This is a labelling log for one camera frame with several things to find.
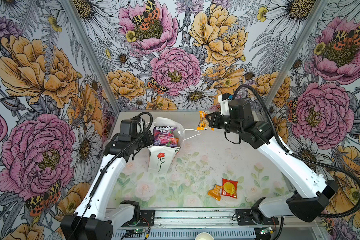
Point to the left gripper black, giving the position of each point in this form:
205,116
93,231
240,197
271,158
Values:
147,142

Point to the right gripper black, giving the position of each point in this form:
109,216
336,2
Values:
214,123

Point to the small orange snack packet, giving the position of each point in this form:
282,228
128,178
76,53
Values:
203,123

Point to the purple Fox's candy bag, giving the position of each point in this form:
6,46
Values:
165,136

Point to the white paper bag red flower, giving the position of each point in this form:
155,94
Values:
161,157

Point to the red orange snack packet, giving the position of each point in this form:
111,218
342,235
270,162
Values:
229,188

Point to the orange twisted candy wrapper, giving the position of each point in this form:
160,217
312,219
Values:
215,192

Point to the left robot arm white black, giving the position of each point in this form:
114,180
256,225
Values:
90,220

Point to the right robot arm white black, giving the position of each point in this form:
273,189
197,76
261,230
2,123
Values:
312,191

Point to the white paper cup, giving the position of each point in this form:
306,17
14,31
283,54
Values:
204,236

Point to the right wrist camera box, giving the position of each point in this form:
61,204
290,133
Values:
237,109

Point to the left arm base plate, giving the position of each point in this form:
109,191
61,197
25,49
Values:
146,219

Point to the aluminium front rail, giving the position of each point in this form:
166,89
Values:
187,223

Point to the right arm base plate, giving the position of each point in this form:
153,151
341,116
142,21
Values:
248,217

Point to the right metal corner post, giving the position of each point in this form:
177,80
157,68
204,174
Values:
301,38

